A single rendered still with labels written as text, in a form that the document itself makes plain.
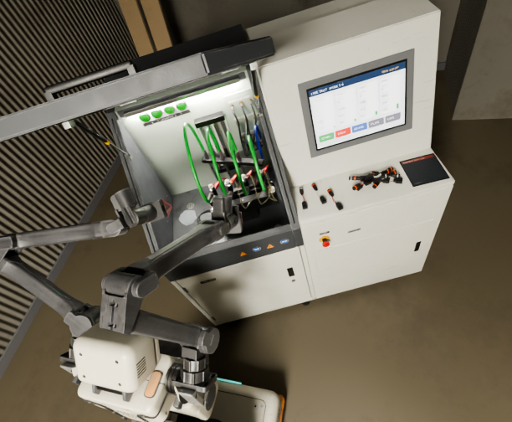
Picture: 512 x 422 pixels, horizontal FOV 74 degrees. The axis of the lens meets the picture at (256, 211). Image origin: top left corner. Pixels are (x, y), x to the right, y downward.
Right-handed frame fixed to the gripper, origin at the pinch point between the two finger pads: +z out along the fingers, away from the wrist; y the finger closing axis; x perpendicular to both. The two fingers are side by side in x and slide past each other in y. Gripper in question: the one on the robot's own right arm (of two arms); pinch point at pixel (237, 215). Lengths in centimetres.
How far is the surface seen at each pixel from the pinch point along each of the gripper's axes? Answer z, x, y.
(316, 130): 27, -32, 31
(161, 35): 179, 104, 141
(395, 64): 23, -65, 52
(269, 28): 43, -14, 81
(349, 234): 42, -44, -20
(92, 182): 162, 187, 15
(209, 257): 19.7, 21.6, -22.2
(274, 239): 25.2, -9.4, -16.4
